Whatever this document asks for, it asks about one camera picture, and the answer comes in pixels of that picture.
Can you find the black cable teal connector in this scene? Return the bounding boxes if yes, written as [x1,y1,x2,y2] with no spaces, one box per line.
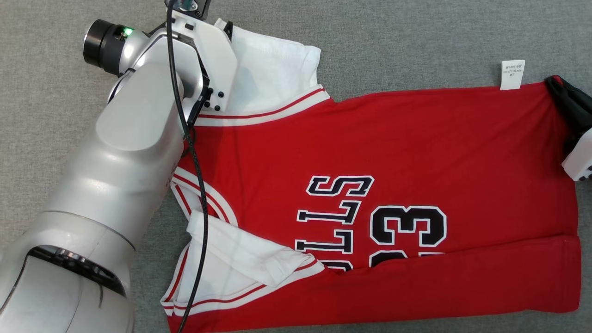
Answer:
[166,0,211,333]

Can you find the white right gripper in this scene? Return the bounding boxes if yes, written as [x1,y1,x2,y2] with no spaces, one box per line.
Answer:
[545,75,592,182]

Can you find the red white basketball jersey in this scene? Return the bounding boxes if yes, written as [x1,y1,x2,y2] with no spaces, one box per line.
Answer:
[160,18,582,333]

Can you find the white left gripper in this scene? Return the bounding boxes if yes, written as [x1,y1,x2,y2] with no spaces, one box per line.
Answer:
[169,9,239,114]

